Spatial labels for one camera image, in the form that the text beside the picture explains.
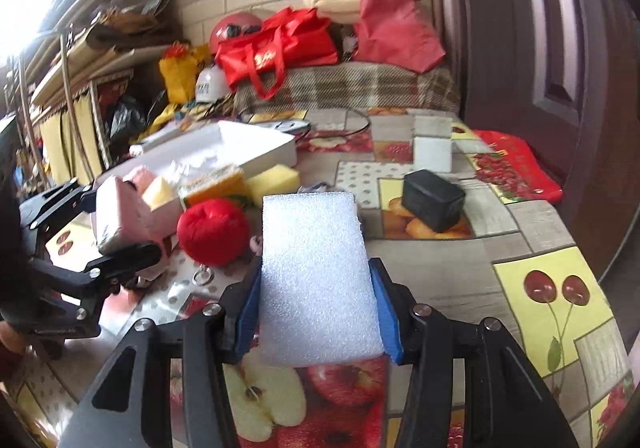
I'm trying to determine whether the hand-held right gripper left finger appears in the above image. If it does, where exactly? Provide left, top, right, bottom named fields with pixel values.
left=57, top=270, right=263, bottom=448

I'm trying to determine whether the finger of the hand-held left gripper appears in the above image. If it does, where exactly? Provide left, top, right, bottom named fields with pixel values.
left=19, top=178, right=98, bottom=259
left=30, top=242, right=162, bottom=326

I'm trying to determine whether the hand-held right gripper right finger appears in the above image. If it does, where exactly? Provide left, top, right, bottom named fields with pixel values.
left=369, top=257, right=581, bottom=448

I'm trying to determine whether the pink sponge block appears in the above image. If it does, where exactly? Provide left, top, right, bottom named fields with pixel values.
left=95, top=175, right=183, bottom=261

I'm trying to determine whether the white foam block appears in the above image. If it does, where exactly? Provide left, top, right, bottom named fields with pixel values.
left=257, top=191, right=386, bottom=369

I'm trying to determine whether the red plush apple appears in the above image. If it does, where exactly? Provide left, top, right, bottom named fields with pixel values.
left=176, top=198, right=251, bottom=265

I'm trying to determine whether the deep yellow sponge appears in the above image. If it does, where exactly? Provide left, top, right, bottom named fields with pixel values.
left=180, top=167, right=251, bottom=206

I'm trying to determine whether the white cardboard box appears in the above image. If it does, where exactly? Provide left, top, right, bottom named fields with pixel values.
left=92, top=120, right=298, bottom=189

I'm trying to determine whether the yellow shelf curtain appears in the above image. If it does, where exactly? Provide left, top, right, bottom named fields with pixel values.
left=37, top=93, right=108, bottom=184

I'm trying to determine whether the pale yellow sponge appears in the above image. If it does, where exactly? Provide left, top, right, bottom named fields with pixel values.
left=141, top=176, right=179, bottom=209

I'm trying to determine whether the fruit print tablecloth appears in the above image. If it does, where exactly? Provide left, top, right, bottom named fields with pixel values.
left=0, top=105, right=640, bottom=448

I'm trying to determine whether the small pink sponge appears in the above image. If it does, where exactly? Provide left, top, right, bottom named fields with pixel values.
left=122, top=165, right=157, bottom=195

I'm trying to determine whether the black plastic bag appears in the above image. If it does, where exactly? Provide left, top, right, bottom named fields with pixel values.
left=107, top=95, right=148, bottom=144

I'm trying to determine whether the black box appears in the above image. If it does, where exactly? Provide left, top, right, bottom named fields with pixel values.
left=402, top=169, right=467, bottom=233

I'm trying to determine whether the metal shelf rack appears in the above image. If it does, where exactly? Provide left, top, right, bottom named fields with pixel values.
left=0, top=0, right=181, bottom=189

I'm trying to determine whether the yellow cloth pile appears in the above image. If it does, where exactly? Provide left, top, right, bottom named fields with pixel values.
left=145, top=100, right=236, bottom=135

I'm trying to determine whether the white foam cube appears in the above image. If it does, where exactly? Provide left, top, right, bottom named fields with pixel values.
left=412, top=115, right=453, bottom=173

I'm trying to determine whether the yellow bag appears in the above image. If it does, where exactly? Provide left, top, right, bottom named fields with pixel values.
left=159, top=43, right=213, bottom=105

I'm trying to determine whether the white helmet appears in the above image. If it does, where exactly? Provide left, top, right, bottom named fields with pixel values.
left=194, top=64, right=231, bottom=105

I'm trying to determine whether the red printed packet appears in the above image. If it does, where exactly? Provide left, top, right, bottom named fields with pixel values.
left=472, top=129, right=563, bottom=204

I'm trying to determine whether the cardboard stack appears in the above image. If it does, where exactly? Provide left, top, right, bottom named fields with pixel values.
left=75, top=0, right=178, bottom=51

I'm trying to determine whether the white round-dial device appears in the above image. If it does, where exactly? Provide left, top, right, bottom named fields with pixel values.
left=267, top=117, right=312, bottom=138

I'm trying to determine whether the plaid blanket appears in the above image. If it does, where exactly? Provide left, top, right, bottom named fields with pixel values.
left=232, top=60, right=461, bottom=116

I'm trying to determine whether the red helmet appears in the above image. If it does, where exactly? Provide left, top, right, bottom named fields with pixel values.
left=209, top=12, right=263, bottom=54

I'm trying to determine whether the red tote bag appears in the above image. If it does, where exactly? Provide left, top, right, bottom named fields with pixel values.
left=214, top=7, right=340, bottom=101

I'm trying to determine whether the red cloth bag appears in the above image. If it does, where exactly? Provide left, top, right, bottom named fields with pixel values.
left=352, top=0, right=447, bottom=75

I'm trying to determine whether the brown door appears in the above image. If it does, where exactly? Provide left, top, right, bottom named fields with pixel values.
left=435, top=0, right=640, bottom=279

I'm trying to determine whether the black cable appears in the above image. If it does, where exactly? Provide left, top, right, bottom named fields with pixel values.
left=294, top=107, right=375, bottom=144

